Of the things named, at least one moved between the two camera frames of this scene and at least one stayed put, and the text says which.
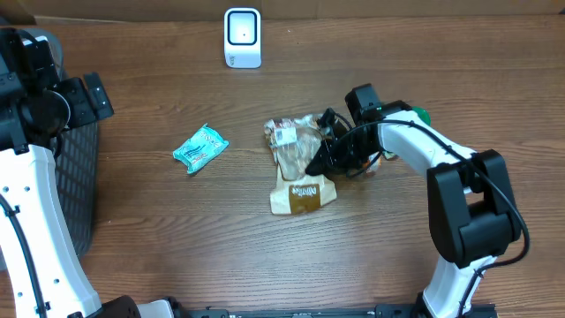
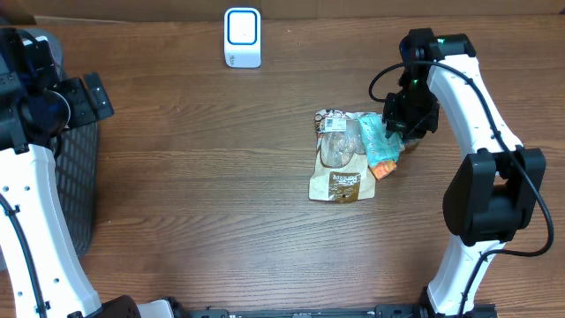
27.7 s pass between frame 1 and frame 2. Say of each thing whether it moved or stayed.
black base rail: stayed
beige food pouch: moved
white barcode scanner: stayed
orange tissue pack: moved
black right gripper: moved
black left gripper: stayed
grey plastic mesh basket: stayed
